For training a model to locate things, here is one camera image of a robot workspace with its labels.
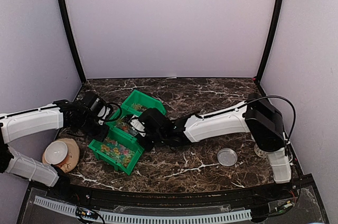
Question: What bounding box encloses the green three-compartment bin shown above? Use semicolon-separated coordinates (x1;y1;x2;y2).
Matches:
89;90;166;175

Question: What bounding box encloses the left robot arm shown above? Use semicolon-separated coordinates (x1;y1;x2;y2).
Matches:
1;92;113;201

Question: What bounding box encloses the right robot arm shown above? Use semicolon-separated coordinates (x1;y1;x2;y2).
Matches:
129;93;292;200

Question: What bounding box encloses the green yellow candies pile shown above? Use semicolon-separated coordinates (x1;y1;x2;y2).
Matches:
131;103;147;112

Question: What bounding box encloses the blue mixed candies pile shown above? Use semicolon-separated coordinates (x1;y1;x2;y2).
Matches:
116;118;135;135

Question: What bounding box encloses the wooden slice coaster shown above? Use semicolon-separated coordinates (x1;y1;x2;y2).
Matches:
42;138;80;173

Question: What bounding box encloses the white bowl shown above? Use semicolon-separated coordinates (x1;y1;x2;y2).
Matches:
44;141;68;164

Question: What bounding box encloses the clear plastic lid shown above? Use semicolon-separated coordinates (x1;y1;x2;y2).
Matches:
217;148;238;167

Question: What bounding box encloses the patterned mug yellow inside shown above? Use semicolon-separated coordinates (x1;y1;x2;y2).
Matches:
253;144;268;158

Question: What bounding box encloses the white slotted cable duct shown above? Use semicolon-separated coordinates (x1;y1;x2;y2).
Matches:
33;195;252;224

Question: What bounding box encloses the black front rail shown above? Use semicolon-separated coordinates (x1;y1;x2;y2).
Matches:
29;173;312;210

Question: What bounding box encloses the left black frame post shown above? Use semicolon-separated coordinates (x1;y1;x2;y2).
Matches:
58;0;87;84

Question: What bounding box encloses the black frame post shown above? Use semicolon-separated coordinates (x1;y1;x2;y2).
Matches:
255;0;283;85
58;0;87;84

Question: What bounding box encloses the right black frame post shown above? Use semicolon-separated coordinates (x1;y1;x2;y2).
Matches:
255;0;283;85

